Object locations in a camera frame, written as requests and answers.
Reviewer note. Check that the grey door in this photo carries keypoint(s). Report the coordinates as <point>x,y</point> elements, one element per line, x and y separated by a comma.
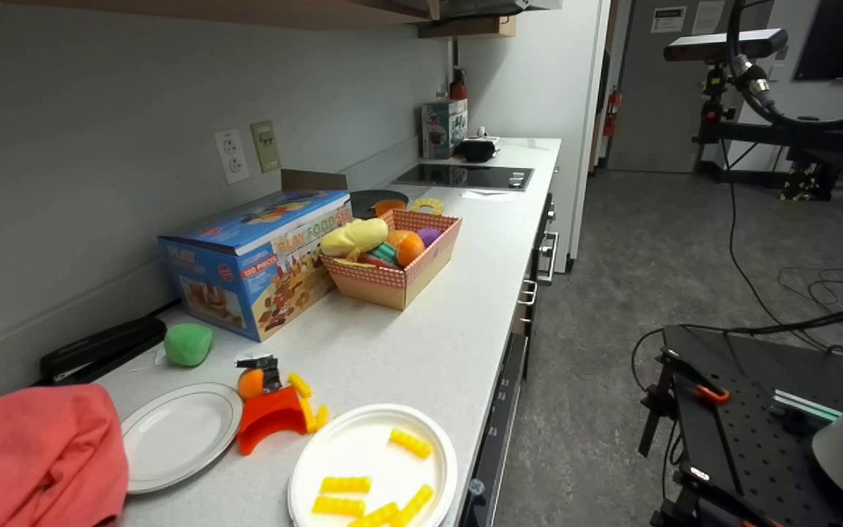
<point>672,108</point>

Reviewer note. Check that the white door sign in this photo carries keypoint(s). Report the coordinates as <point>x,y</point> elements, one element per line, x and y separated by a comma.
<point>706,17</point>
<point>668,18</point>

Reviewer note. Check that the large orange toy fruit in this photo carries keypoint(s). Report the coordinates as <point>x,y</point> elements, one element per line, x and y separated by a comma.
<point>406,248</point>

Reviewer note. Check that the purple toy vegetable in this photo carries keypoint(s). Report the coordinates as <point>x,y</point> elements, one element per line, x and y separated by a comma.
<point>428,237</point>

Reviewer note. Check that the wooden tray of toy food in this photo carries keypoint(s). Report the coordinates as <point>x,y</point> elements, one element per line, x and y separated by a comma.
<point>394,282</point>

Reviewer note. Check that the green toy vegetable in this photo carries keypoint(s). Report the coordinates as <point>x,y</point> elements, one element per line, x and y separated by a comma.
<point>383,256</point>

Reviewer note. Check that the yellow toy fruit slice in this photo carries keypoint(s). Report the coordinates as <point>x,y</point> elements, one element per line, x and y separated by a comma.
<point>428,207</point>

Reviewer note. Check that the yellow toy banana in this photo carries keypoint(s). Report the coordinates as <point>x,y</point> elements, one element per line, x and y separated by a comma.
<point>353,238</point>

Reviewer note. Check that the black pan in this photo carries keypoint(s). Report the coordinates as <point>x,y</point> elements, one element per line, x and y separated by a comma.
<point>364,201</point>

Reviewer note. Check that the black cooktop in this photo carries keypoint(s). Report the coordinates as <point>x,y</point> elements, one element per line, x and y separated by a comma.
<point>460,176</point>

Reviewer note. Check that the black pot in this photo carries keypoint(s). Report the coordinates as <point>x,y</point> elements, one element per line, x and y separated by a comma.
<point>476,152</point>

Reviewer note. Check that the yellow toy fry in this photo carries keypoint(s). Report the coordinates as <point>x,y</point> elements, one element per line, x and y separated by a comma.
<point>348,484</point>
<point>337,504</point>
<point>375,516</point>
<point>301,384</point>
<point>314,425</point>
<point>412,444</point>
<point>323,415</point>
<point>416,501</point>

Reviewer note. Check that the blue toy food box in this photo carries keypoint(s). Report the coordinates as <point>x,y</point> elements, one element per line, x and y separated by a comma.
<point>248,266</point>

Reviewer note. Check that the red bottle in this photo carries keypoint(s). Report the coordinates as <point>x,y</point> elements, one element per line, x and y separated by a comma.
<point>457,86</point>

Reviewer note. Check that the white paper plate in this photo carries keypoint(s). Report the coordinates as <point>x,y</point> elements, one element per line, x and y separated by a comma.
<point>176,441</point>
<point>364,450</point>

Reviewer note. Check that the white refrigerator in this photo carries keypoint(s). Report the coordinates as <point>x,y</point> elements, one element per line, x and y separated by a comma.
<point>541,97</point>

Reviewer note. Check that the orange and black toy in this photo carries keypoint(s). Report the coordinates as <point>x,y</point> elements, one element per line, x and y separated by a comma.
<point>251,381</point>

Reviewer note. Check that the red toy fries carton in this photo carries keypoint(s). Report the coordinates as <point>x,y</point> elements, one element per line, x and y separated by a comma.
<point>264,421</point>

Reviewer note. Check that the wooden trim board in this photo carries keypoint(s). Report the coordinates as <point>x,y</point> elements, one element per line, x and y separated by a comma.
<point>468,29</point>

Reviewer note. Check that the red fire extinguisher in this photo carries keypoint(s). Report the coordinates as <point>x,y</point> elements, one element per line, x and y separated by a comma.
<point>615,115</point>

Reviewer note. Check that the green round sponge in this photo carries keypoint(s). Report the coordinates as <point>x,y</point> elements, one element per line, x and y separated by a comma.
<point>188,345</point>

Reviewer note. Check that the black flat device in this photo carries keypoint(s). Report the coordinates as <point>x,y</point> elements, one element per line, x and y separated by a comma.
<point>102,352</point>

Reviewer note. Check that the black perforated table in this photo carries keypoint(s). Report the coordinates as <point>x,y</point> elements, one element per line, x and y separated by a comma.
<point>763,441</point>

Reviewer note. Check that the teal white stick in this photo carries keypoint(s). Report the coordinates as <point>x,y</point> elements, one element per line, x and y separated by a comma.
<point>806,406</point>

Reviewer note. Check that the coral red cloth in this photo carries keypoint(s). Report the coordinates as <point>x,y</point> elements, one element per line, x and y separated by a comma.
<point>31,459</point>

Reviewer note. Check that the beige switch plate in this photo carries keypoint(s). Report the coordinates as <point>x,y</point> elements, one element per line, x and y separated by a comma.
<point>264,147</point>

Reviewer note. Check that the white wall outlet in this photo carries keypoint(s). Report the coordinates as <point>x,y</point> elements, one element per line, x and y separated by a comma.
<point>233,153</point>

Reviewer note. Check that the black stereo camera bar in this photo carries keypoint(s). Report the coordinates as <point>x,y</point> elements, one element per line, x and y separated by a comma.
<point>725,46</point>

